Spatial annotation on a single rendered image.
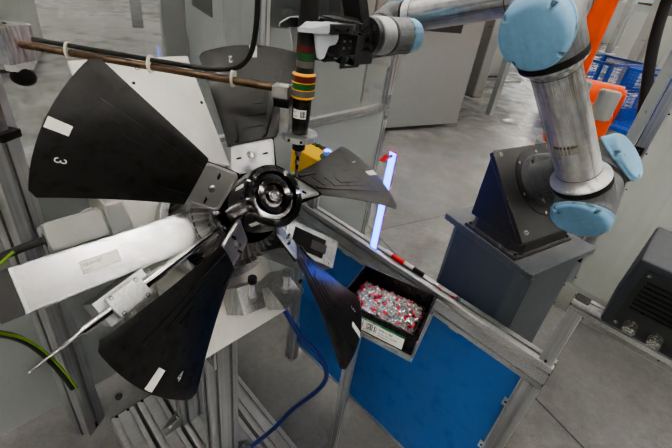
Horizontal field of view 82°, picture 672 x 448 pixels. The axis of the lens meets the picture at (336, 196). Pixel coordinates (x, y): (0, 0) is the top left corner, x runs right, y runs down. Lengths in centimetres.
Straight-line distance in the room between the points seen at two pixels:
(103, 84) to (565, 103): 77
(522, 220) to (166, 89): 94
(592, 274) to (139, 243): 231
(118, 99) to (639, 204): 224
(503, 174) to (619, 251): 149
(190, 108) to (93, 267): 45
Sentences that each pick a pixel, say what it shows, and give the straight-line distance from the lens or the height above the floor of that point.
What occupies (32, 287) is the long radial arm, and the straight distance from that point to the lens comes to 76.
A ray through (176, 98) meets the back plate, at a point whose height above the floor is 128.
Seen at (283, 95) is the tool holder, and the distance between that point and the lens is 73.
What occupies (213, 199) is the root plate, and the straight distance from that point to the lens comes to 75.
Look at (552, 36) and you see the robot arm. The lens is 73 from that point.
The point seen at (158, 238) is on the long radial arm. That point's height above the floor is 112.
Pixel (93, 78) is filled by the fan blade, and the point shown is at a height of 141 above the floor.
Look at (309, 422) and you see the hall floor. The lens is 182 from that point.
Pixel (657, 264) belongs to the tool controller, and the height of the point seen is 123.
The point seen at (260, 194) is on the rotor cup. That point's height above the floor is 123.
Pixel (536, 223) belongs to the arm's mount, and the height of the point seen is 109.
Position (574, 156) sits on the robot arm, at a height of 134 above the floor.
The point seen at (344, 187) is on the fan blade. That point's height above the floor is 118.
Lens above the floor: 158
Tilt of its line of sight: 30 degrees down
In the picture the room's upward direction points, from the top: 8 degrees clockwise
